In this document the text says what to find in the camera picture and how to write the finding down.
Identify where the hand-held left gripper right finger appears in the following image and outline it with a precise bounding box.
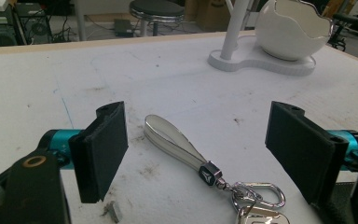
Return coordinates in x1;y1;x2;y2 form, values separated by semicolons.
264;100;350;207

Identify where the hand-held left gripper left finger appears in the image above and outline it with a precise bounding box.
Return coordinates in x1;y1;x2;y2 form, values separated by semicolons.
68;101;130;204

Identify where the white strap keychain with key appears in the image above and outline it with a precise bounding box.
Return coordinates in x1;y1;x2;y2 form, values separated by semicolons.
143;114;292;224

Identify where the white eggshell-shaped holder stand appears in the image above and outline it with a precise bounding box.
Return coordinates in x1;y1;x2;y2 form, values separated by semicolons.
207;0;334;77

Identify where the black office chair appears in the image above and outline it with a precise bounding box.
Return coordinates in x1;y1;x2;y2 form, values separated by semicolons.
327;12;358;52

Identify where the grey floor box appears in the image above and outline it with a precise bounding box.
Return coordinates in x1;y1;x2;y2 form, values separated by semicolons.
114;18;134;36

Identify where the white table leg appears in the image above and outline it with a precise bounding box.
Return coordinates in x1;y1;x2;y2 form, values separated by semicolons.
73;0;89;42

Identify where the black round stool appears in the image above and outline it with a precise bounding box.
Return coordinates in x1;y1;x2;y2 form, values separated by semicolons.
129;0;186;37

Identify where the cardboard box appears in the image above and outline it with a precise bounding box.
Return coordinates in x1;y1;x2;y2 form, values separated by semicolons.
185;0;233;32

